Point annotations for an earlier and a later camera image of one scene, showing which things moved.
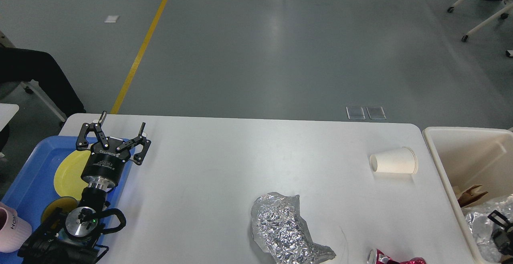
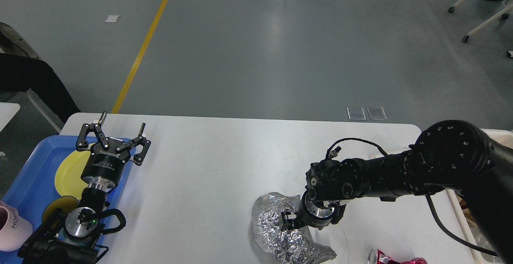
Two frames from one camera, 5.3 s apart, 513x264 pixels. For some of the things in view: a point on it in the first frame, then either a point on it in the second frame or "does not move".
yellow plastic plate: (67, 179) does not move
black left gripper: (103, 168) does not move
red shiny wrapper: (376, 256) does not move
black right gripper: (503, 239) → (319, 214)
